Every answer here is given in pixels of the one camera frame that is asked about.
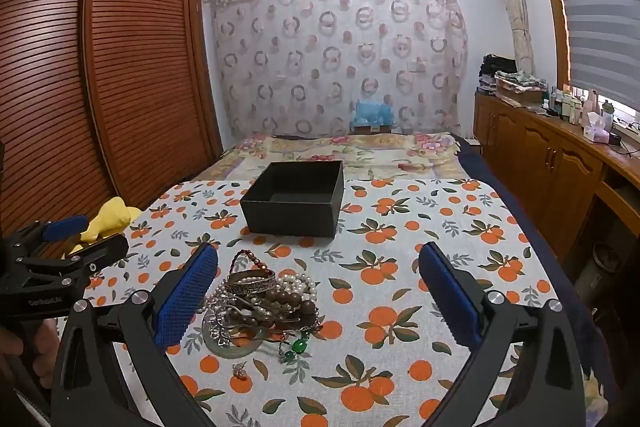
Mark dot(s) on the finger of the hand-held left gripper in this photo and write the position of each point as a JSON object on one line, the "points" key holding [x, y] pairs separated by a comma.
{"points": [[65, 227], [102, 249]]}

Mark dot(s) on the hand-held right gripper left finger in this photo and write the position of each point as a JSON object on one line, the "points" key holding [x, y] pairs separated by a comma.
{"points": [[185, 302]]}

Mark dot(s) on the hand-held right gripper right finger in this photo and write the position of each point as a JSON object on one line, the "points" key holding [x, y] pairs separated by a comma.
{"points": [[450, 302]]}

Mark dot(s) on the small-bead pearl strand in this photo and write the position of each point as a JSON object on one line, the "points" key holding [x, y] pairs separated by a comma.
{"points": [[212, 307]]}

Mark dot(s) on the green jade bangle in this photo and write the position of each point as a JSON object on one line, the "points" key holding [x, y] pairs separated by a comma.
{"points": [[222, 348]]}

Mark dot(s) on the silver metal bangles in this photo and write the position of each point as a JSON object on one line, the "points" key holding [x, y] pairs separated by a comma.
{"points": [[252, 282]]}

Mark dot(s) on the black box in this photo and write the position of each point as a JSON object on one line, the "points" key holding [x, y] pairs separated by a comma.
{"points": [[295, 199]]}

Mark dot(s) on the person's left hand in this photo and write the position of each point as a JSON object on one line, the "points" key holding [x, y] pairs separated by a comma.
{"points": [[12, 347]]}

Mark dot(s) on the orange fruit print cloth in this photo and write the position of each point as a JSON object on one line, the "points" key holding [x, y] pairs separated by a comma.
{"points": [[380, 287]]}

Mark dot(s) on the brown slatted wooden wardrobe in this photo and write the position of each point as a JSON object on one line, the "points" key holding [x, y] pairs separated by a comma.
{"points": [[100, 67]]}

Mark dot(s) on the wooden sideboard cabinet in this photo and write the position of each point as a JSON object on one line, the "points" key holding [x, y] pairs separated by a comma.
{"points": [[555, 172]]}

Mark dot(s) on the floral bedsheet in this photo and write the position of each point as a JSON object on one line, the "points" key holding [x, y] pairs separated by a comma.
{"points": [[360, 157]]}

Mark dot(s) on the small cardboard box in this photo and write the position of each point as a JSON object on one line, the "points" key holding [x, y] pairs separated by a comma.
{"points": [[372, 128]]}

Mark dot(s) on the blue plush item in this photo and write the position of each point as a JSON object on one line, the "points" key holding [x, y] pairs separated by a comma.
{"points": [[372, 112]]}

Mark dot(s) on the pink tissue box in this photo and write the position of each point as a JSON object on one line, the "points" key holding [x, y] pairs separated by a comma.
{"points": [[596, 127]]}

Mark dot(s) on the group of cosmetic bottles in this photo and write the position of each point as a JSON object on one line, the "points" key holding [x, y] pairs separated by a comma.
{"points": [[567, 104]]}

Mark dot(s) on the stack of folded clothes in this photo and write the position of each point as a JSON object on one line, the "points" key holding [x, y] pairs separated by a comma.
{"points": [[510, 79]]}

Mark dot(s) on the circle print curtain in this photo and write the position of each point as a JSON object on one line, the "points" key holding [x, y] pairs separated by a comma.
{"points": [[340, 52]]}

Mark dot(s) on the beige gathered curtain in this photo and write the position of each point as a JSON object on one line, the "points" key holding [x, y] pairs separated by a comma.
{"points": [[515, 7]]}

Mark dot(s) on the grey striped window blind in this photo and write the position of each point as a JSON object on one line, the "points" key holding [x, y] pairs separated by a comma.
{"points": [[600, 7]]}

